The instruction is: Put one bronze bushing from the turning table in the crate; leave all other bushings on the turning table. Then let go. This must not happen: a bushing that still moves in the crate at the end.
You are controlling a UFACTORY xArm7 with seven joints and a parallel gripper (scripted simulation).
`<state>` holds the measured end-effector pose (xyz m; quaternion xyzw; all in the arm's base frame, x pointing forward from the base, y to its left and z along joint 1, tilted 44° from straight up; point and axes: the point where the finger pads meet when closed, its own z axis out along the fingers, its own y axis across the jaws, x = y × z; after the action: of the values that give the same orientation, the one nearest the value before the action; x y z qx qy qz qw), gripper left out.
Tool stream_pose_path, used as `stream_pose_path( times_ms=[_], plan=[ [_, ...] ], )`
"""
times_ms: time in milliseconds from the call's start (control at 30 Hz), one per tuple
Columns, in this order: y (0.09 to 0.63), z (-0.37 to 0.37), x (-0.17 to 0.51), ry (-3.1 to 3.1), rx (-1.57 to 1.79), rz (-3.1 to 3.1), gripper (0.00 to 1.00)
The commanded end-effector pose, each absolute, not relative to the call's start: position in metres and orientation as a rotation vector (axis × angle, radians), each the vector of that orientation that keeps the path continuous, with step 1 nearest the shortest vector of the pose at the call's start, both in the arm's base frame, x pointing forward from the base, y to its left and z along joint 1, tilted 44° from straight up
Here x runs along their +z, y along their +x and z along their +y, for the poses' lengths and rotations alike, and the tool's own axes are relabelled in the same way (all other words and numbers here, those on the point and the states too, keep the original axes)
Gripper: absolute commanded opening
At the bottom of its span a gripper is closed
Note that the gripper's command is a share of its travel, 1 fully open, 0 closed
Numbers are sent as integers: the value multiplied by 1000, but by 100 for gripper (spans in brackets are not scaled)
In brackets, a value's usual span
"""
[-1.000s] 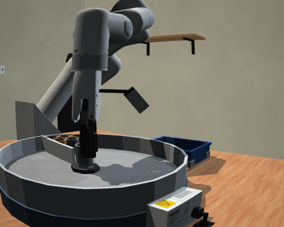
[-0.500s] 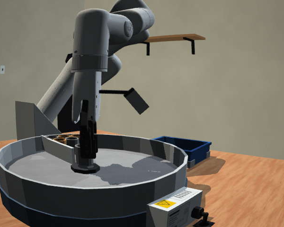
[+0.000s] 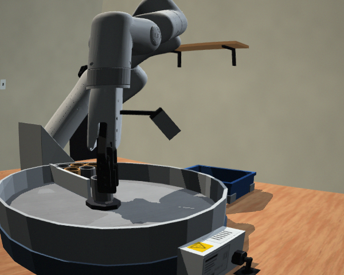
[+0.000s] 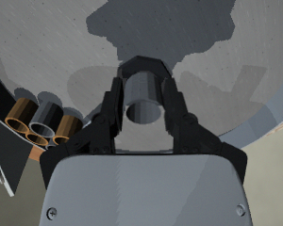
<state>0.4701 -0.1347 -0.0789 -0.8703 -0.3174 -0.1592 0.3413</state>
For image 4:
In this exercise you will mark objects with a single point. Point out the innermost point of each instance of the bronze bushing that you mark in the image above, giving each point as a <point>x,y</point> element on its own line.
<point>68,126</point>
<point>21,115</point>
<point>37,139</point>

